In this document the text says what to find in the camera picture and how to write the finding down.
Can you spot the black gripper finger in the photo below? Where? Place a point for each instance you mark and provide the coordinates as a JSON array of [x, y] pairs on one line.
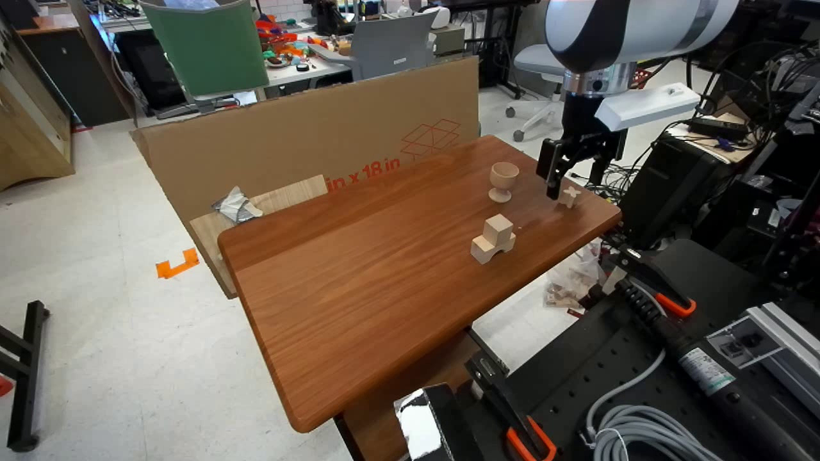
[[554, 184], [597, 173]]

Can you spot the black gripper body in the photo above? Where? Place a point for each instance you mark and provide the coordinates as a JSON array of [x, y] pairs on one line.
[[583, 139]]

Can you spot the flower-shaped wooden block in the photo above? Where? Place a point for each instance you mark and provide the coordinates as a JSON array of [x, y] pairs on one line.
[[570, 195]]

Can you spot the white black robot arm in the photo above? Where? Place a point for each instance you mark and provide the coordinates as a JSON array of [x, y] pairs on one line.
[[599, 45]]

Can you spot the round wooden spool block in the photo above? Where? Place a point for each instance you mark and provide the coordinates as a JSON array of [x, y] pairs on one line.
[[502, 178]]

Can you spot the square wooden block pair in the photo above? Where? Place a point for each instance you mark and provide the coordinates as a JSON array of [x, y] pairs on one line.
[[498, 237]]

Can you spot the black computer tower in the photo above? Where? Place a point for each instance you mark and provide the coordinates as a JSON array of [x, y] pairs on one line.
[[670, 189]]

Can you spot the black orange clamp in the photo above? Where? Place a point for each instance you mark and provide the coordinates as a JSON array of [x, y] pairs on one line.
[[648, 283]]

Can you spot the grey chair back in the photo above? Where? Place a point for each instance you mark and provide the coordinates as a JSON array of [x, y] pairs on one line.
[[384, 47]]

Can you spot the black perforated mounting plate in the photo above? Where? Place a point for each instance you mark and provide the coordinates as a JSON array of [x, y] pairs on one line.
[[619, 356]]

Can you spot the crumpled grey paper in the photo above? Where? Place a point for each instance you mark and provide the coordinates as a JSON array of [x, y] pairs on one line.
[[235, 208]]

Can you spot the large cardboard sheet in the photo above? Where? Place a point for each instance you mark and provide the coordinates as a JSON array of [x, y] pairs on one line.
[[358, 132]]

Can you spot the green office chair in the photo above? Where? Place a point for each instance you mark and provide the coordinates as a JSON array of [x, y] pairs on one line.
[[211, 49]]

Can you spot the orange floor tape marker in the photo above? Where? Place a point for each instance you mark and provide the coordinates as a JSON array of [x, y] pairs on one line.
[[166, 269]]

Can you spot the black metal floor stand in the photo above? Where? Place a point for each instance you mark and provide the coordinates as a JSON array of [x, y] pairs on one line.
[[18, 362]]

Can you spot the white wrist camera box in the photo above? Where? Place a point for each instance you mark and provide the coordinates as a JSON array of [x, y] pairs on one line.
[[644, 107]]

